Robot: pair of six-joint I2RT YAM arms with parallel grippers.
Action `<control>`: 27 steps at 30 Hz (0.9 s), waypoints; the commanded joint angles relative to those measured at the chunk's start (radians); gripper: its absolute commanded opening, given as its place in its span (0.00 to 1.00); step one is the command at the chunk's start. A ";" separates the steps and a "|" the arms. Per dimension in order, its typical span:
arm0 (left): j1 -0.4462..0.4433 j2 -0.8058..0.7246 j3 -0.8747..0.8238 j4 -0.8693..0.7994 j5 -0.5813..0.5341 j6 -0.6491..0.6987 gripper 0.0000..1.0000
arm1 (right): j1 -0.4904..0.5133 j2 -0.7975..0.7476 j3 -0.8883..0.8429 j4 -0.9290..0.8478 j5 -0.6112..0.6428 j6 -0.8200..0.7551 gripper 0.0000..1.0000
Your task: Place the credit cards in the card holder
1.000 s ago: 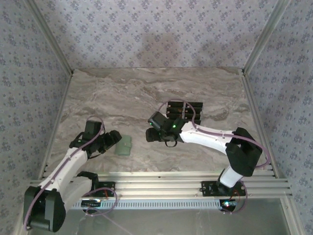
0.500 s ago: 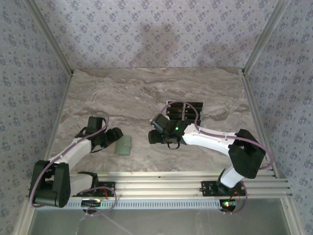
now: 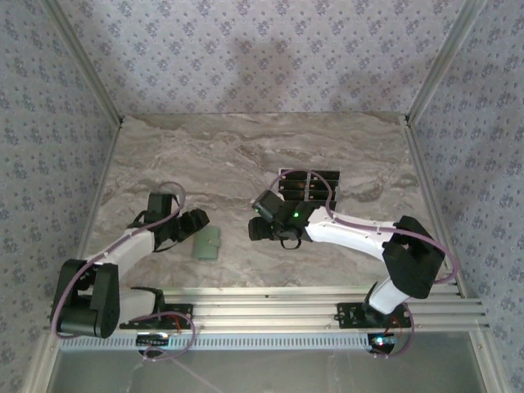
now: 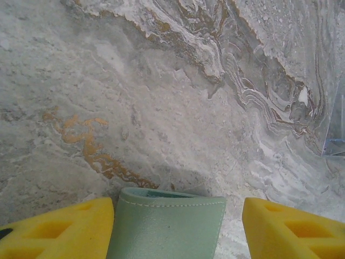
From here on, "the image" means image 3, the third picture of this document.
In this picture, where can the aluminium extrusion base beam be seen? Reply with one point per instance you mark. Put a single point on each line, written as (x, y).
(266, 311)

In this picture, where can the aluminium corner post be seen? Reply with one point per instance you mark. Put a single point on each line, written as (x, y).
(87, 61)
(441, 61)

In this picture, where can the aluminium frame leg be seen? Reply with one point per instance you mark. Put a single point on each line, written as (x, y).
(39, 368)
(489, 364)

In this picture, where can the aluminium table side rail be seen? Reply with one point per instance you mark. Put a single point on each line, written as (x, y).
(102, 180)
(435, 204)

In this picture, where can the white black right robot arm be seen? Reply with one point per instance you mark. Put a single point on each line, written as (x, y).
(348, 237)

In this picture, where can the small circuit board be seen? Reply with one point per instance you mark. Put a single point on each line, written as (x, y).
(153, 340)
(382, 343)

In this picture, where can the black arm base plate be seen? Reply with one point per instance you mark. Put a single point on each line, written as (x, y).
(185, 312)
(346, 316)

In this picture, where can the black VIP credit card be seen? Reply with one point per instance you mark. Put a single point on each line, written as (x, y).
(317, 187)
(327, 177)
(294, 178)
(317, 196)
(288, 186)
(290, 195)

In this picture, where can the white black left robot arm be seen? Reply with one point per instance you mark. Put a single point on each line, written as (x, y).
(131, 245)

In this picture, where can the tiered card display stand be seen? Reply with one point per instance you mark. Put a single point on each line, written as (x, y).
(308, 185)

